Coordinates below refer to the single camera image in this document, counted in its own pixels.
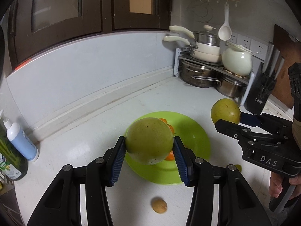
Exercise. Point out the dark wooden window frame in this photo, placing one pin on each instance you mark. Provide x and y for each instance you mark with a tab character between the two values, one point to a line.
35	26

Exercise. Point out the steel pot with lid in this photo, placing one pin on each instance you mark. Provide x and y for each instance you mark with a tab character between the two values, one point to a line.
207	36

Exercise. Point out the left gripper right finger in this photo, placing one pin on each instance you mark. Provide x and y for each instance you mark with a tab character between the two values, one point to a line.
197	173

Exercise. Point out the white metal pot rack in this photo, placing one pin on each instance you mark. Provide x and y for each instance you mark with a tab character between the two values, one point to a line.
182	53

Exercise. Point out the white ceramic pot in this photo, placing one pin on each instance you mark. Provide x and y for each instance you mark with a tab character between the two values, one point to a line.
237	59

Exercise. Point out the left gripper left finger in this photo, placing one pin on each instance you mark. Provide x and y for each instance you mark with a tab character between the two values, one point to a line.
101	173

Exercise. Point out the steel pot under rack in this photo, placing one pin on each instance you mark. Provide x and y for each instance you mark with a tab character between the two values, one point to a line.
199	75

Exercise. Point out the mandarin on plate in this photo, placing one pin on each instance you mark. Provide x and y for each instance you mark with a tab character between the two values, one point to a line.
170	156

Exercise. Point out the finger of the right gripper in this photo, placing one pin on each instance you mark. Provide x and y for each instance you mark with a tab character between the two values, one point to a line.
236	131
250	120

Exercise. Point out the cream saucepan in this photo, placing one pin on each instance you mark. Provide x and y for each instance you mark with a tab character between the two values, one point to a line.
207	55
183	30

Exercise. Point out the white blue pump bottle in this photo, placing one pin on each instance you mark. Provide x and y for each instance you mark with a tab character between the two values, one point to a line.
19	139

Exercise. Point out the person right hand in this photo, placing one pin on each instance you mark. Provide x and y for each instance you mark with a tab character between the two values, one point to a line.
275	185

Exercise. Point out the green apple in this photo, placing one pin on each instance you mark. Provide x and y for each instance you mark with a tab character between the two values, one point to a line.
225	109
149	140

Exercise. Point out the brown walnut on counter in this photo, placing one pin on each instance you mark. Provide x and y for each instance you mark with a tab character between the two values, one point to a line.
159	205

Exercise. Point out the wooden cutting board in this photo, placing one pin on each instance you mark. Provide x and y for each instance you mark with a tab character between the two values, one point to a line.
289	48

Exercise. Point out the dark green tomato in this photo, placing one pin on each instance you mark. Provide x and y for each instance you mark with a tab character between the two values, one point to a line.
239	167

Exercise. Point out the small steel pot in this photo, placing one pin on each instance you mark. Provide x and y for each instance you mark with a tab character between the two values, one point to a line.
230	87

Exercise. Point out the cream saucepan upper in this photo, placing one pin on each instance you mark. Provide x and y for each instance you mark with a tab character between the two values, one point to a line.
183	30

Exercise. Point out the black knife block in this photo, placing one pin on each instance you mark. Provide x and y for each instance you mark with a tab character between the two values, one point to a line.
265	80

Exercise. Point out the cream saucepan lower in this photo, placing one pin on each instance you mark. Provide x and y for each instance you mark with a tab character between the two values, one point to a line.
207	55

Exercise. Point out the white plastic ladle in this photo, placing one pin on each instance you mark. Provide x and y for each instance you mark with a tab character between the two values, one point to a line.
225	31

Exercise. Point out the green dish soap bottle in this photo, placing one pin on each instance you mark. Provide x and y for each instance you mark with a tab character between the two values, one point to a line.
13	164

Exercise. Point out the lime green plate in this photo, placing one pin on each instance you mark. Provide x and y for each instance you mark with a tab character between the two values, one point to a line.
192	135

